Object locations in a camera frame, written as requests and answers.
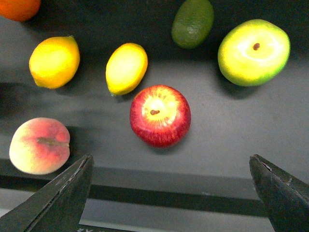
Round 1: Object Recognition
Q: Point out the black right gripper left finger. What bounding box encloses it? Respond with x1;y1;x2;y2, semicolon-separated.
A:
0;155;94;232

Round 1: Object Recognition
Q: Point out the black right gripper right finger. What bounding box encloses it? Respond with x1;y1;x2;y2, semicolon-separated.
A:
249;155;309;232

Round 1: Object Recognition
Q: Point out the yellow lemon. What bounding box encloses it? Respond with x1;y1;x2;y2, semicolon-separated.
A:
106;43;148;96
28;36;80;89

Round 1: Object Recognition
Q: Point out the black metal shelf rack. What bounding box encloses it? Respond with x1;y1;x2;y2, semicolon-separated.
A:
0;0;309;216

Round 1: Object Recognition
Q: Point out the pink white peach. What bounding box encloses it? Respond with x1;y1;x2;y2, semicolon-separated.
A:
9;117;70;175

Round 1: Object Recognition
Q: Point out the shiny red apple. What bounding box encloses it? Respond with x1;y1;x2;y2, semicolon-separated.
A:
129;85;191;148

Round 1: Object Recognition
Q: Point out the bright green apple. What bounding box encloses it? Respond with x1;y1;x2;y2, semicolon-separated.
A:
218;19;291;87

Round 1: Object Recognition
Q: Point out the green avocado right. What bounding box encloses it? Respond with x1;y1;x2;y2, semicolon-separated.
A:
171;0;214;49

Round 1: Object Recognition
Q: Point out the large orange front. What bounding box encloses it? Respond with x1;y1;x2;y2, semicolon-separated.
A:
0;0;41;22

